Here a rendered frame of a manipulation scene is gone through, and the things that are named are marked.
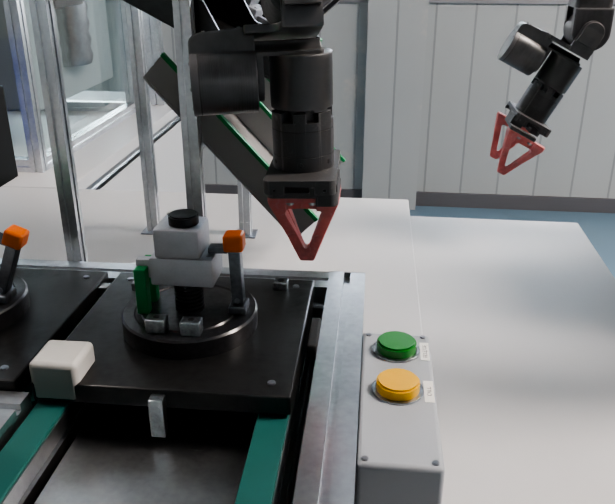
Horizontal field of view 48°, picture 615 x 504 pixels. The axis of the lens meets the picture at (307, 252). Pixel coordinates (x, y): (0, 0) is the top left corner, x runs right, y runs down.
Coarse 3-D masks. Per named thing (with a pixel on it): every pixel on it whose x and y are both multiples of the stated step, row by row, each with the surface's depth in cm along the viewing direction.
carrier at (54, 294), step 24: (24, 288) 77; (48, 288) 81; (72, 288) 81; (96, 288) 82; (0, 312) 72; (24, 312) 75; (48, 312) 76; (72, 312) 76; (0, 336) 71; (24, 336) 71; (48, 336) 71; (0, 360) 67; (24, 360) 67; (0, 384) 64; (24, 384) 66
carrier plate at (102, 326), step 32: (128, 288) 81; (256, 288) 81; (288, 288) 81; (96, 320) 74; (288, 320) 74; (96, 352) 68; (128, 352) 68; (256, 352) 68; (288, 352) 68; (32, 384) 64; (96, 384) 63; (128, 384) 63; (160, 384) 63; (192, 384) 63; (224, 384) 63; (256, 384) 63; (288, 384) 63
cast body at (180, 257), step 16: (160, 224) 68; (176, 224) 67; (192, 224) 68; (208, 224) 71; (160, 240) 67; (176, 240) 67; (192, 240) 67; (208, 240) 71; (144, 256) 71; (160, 256) 68; (176, 256) 68; (192, 256) 68; (208, 256) 69; (160, 272) 69; (176, 272) 69; (192, 272) 68; (208, 272) 68
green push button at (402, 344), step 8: (384, 336) 71; (392, 336) 71; (400, 336) 71; (408, 336) 71; (384, 344) 69; (392, 344) 69; (400, 344) 69; (408, 344) 69; (416, 344) 70; (384, 352) 69; (392, 352) 68; (400, 352) 68; (408, 352) 69
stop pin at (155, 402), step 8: (152, 400) 62; (160, 400) 62; (152, 408) 62; (160, 408) 62; (152, 416) 62; (160, 416) 62; (152, 424) 63; (160, 424) 63; (168, 424) 64; (152, 432) 63; (160, 432) 63
